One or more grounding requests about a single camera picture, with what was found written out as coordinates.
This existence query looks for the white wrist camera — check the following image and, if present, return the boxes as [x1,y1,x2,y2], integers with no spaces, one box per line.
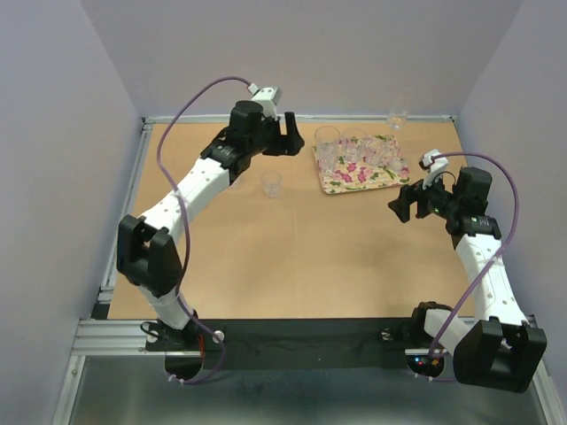
[247,83,283,120]
[419,149,448,189]

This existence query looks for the floral patterned tray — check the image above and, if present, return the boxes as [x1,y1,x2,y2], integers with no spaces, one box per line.
[313,142,411,195]

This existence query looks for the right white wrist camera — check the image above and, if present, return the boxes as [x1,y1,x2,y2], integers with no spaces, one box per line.
[419,149,448,189]

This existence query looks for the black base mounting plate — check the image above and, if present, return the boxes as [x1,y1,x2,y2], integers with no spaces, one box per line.
[140,318,445,383]

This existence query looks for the large clear tumbler glass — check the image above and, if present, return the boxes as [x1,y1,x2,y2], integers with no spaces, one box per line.
[315,125,340,155]

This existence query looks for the tall stemmed wine glass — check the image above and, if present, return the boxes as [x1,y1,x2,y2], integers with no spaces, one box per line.
[386,88,413,130]

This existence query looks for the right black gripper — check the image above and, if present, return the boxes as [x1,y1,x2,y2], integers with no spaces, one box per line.
[386,168,461,222]

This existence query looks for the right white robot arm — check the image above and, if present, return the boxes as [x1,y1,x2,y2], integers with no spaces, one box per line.
[388,166,548,393]

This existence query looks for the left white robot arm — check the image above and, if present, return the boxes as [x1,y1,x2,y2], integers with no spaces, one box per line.
[116,100,305,349]

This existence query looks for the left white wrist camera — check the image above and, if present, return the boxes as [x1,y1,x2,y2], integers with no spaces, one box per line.
[247,83,283,120]

